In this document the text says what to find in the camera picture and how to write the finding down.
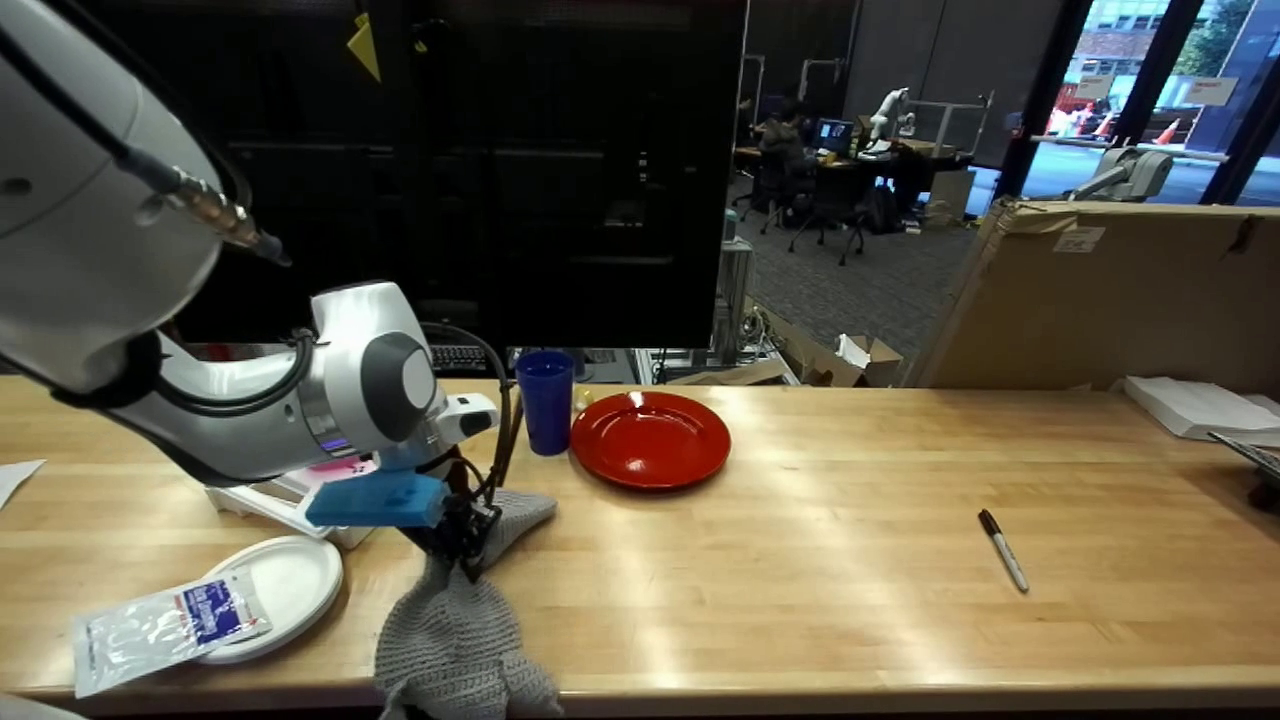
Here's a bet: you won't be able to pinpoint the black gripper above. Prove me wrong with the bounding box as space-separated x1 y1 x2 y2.
420 447 502 583

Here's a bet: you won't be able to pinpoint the grey knitted cloth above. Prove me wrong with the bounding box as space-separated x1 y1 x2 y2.
370 554 566 720

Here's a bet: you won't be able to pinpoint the blue plastic cup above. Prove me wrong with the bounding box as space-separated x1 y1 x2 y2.
511 349 580 460

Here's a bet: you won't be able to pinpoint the white paper plate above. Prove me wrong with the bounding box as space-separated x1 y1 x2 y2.
196 532 349 668

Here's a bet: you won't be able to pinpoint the red plate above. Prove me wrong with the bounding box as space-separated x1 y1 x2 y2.
566 388 737 495

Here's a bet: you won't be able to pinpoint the clear packet with blue label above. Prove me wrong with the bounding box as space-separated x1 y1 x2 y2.
68 567 281 704

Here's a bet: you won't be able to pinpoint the large black monitor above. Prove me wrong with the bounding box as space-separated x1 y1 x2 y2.
76 0 751 356

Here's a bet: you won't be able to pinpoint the small cardboard box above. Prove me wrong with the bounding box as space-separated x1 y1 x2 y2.
759 308 910 392

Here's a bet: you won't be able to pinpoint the white paper scrap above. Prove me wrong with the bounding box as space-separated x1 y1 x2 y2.
0 456 46 512

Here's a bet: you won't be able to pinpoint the yellow triangle sticker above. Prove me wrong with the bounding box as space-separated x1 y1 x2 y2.
345 7 386 89

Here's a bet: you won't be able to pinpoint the black marker pen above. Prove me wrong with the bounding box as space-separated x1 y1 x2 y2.
976 502 1034 598

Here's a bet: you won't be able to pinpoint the large cardboard box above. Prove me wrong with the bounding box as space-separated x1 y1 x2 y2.
915 197 1280 394

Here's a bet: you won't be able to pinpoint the white paper stack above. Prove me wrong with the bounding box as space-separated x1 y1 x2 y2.
1117 373 1280 444

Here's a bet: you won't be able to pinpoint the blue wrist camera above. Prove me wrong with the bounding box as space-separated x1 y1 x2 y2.
303 466 452 536

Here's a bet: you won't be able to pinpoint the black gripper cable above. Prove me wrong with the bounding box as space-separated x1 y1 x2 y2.
423 314 527 507

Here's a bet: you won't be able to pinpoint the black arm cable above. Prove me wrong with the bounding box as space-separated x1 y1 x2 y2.
0 21 293 273

